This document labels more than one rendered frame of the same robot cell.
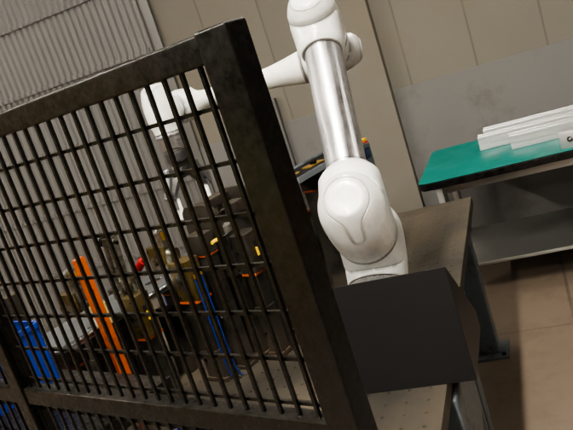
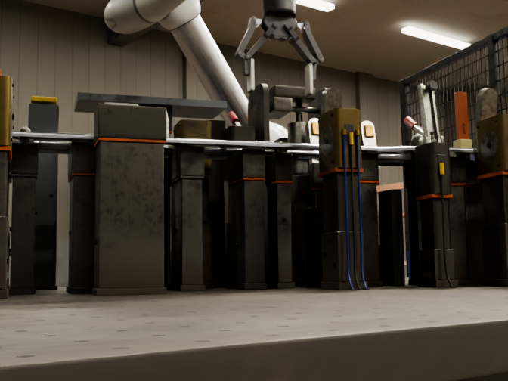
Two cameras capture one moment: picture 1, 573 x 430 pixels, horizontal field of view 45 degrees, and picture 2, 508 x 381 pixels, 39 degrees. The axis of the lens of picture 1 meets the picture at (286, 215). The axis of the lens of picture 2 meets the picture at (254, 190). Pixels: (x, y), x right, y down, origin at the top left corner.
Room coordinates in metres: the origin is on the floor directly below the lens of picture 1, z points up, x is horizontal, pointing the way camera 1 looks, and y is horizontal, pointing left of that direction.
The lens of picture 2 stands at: (3.53, 1.02, 0.74)
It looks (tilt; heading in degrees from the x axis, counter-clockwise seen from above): 6 degrees up; 212
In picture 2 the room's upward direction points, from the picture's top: 1 degrees counter-clockwise
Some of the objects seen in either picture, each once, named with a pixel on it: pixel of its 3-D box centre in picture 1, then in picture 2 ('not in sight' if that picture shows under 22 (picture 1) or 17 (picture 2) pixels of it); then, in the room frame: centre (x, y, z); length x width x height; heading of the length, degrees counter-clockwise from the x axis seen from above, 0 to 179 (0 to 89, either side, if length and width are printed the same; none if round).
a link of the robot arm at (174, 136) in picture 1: (171, 141); not in sight; (2.20, 0.27, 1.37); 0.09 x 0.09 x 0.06
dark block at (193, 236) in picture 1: (221, 300); not in sight; (1.89, 0.25, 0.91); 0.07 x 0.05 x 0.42; 49
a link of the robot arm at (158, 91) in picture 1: (161, 107); not in sight; (2.21, 0.27, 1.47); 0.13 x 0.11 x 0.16; 167
